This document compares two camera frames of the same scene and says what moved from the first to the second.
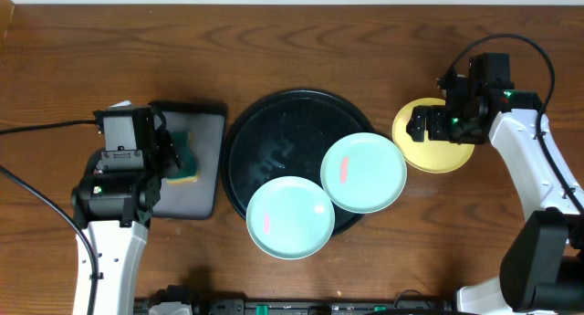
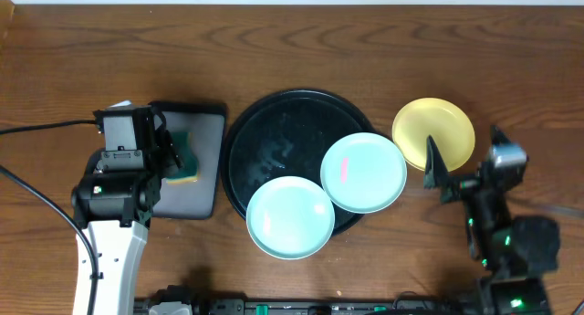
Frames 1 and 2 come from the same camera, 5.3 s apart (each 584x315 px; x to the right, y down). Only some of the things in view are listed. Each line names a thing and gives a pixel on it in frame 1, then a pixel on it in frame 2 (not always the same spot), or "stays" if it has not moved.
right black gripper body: [450, 125] to [486, 204]
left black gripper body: [167, 162] stays
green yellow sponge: [184, 148] stays
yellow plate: [432, 156] stays
